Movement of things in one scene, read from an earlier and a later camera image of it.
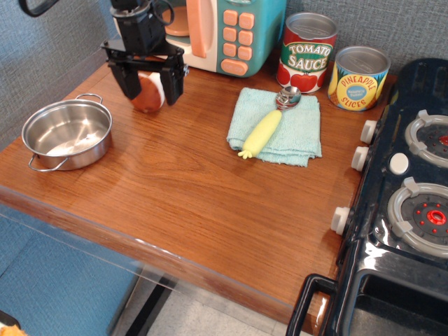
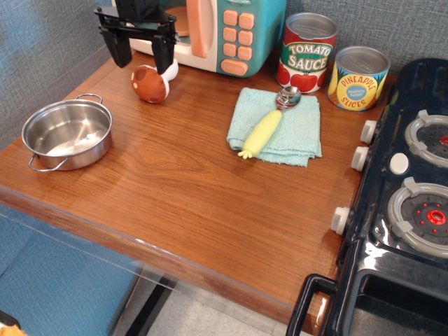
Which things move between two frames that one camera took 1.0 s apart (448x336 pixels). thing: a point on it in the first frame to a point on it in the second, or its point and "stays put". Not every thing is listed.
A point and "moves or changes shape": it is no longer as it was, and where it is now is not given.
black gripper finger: [127, 75] to [119, 45]
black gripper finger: [173, 78] to [163, 48]
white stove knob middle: [359, 157] stays put
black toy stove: [392, 275] stays put
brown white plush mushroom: [152, 95] moves or changes shape
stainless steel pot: [69, 134] stays put
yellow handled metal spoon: [287, 97] stays put
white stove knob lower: [339, 219] stays put
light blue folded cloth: [298, 138] stays put
